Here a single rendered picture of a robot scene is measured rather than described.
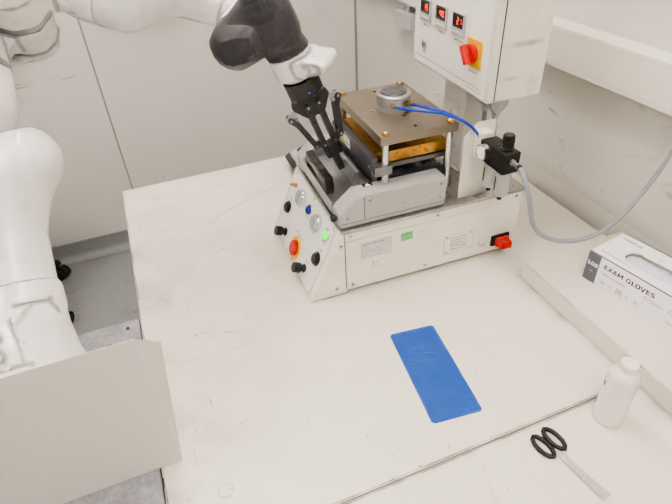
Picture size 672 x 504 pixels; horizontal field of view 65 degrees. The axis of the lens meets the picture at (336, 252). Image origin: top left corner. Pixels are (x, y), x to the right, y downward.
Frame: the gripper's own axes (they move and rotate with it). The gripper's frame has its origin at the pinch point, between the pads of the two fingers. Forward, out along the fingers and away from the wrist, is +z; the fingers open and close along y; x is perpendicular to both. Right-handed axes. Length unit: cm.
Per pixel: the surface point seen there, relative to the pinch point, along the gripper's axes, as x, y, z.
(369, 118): 3.4, -9.7, -5.7
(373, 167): 12.6, -4.7, -0.3
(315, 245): 9.0, 14.1, 13.3
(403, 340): 35.1, 7.7, 26.3
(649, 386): 64, -27, 37
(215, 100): -142, 23, 30
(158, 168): -141, 64, 45
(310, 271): 11.5, 18.1, 17.4
